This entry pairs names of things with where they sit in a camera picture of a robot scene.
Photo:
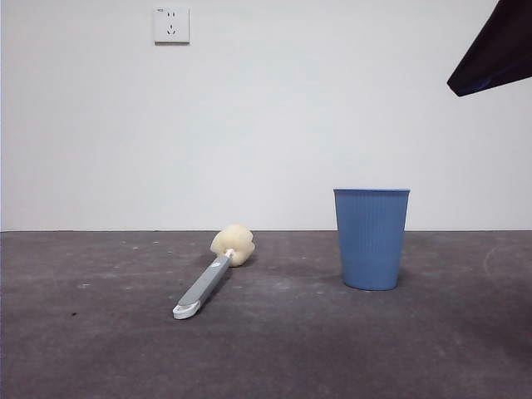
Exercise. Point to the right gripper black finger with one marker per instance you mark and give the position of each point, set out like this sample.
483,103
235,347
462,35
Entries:
498,50

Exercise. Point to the blue ribbed plastic cup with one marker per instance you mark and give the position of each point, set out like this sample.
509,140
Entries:
372,241

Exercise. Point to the white wall socket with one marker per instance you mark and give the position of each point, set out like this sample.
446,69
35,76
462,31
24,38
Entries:
172,25

